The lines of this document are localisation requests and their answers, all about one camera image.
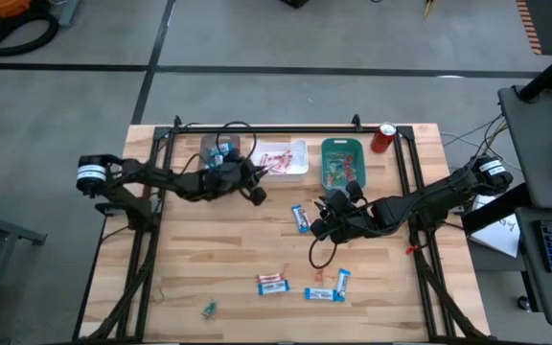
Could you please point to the blue white Hershey's bar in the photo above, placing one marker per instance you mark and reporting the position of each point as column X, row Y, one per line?
column 300, row 219
column 214, row 154
column 344, row 283
column 273, row 287
column 224, row 149
column 320, row 293

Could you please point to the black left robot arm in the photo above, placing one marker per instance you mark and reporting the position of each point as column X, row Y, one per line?
column 151, row 177

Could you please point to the teal plastic bin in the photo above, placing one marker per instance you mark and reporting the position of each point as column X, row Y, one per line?
column 360, row 144

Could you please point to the grey metal cart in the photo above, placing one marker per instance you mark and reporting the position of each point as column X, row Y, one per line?
column 7, row 229

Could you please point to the black diagonal stand pole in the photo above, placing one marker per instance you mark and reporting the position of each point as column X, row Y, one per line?
column 551, row 74

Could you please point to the black floor object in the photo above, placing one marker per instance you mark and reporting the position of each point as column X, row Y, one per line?
column 295, row 3

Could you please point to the red gummy rings packet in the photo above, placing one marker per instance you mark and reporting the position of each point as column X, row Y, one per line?
column 349, row 160

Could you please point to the black caster wheel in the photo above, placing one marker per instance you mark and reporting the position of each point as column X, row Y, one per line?
column 523, row 303

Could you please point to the white plastic bin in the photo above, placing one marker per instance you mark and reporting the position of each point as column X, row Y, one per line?
column 300, row 165

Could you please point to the white paper sheet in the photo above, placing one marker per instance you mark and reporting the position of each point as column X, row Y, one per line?
column 501, row 235

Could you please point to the green gummy packet red label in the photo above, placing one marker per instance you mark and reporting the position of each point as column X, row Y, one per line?
column 333, row 158

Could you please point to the black desk leg bar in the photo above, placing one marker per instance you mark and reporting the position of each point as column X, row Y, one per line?
column 494, row 215

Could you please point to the black aluminium table frame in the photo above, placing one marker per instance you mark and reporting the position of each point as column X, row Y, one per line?
column 281, row 129

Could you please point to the red soda can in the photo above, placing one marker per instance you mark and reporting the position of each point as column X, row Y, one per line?
column 384, row 138

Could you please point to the orange vacuum cleaner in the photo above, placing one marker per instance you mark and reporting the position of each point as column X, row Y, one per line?
column 3, row 6

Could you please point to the dark grey desk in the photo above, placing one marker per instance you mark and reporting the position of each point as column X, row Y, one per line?
column 535, row 158

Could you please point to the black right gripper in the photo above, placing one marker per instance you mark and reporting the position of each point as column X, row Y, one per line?
column 352, row 218

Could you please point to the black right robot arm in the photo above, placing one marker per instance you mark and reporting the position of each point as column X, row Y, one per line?
column 439, row 189

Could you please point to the black frame clamp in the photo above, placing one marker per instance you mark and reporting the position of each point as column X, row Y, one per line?
column 177, row 122
column 355, row 122

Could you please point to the red tag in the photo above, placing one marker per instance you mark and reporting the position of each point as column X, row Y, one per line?
column 411, row 249

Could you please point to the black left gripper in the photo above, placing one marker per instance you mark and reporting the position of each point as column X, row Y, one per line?
column 218, row 179

